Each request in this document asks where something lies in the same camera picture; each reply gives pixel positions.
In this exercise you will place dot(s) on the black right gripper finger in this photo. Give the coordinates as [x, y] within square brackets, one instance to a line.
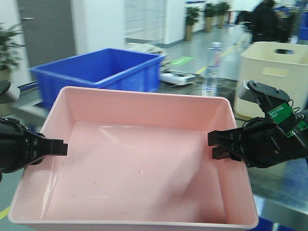
[225, 137]
[220, 153]

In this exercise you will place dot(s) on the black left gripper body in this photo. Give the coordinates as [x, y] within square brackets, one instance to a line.
[19, 147]

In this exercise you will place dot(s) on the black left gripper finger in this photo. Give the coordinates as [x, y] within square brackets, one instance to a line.
[54, 147]

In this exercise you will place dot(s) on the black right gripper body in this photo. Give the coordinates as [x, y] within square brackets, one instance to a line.
[268, 146]

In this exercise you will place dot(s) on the pink plastic bin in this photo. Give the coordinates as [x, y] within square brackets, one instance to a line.
[136, 161]

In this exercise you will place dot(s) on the cream plastic bin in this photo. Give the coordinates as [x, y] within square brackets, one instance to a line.
[280, 65]

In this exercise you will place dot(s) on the green circuit board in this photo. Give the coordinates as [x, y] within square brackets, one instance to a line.
[280, 113]

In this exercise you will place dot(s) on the clear water bottle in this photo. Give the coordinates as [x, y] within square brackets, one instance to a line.
[209, 86]

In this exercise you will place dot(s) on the white floor device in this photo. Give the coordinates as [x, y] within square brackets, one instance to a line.
[178, 78]

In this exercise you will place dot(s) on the blue plastic crate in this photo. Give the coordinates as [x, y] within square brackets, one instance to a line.
[111, 69]

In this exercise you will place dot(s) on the potted plant far left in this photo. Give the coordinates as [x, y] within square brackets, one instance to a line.
[9, 57]

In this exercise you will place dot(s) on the person in black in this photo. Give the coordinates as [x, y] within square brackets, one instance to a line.
[262, 21]

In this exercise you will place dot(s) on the potted plant by corridor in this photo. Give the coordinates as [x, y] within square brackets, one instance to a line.
[191, 18]

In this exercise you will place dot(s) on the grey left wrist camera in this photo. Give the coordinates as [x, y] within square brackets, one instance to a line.
[9, 93]

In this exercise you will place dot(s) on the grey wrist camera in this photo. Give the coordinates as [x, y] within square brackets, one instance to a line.
[265, 96]
[9, 93]

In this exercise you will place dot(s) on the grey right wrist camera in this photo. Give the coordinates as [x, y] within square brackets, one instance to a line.
[265, 96]

